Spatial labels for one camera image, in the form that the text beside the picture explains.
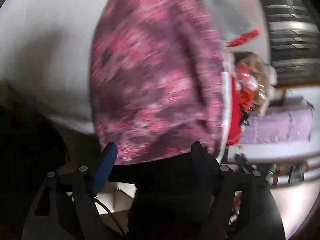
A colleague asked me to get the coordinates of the purple pink floral garment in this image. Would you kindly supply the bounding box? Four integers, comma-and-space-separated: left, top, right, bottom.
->
90, 0, 224, 165

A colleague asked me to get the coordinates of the red patterned blanket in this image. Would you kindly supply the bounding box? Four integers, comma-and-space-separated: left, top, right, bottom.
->
226, 29, 261, 48

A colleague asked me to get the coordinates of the grey floral pillow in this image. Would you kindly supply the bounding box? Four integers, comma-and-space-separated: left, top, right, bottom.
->
202, 0, 259, 47

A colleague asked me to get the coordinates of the red cloth beside bed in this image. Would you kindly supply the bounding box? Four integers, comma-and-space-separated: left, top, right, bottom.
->
226, 76, 242, 147

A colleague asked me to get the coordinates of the barred window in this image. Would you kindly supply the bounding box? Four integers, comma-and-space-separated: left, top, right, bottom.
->
260, 0, 319, 87

